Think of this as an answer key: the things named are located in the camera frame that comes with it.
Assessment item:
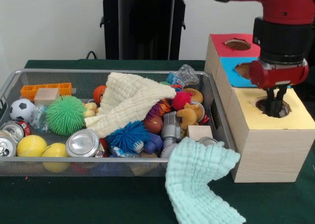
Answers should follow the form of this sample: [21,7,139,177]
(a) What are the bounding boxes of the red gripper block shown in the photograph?
[249,59,310,118]

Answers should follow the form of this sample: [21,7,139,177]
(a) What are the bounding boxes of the mint green muslin cloth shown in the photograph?
[164,136,246,224]

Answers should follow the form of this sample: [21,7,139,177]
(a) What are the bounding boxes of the cream muslin cloth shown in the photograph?
[85,71,178,138]

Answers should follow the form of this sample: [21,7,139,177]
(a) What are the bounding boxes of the wooden box with three holes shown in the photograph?
[204,33,315,183]

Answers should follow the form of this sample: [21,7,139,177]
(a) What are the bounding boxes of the blue spiky rubber ball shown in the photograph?
[106,121,151,154]

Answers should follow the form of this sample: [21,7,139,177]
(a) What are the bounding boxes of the silver drink can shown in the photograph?
[0,136,17,158]
[65,128,100,158]

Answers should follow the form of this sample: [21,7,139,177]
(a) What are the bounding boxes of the green spiky rubber ball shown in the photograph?
[46,95,87,136]

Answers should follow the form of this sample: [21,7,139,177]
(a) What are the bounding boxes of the light wooden block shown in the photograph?
[33,88,61,106]

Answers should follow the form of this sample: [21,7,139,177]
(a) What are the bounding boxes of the yellow tennis ball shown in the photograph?
[16,134,47,158]

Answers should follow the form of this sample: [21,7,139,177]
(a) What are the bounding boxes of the small black and white soccer ball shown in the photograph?
[9,98,37,123]

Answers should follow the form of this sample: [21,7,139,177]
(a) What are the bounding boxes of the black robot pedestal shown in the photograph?
[94,0,199,61]

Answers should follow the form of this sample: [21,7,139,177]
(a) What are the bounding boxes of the silver wire mesh bin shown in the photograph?
[0,68,238,178]

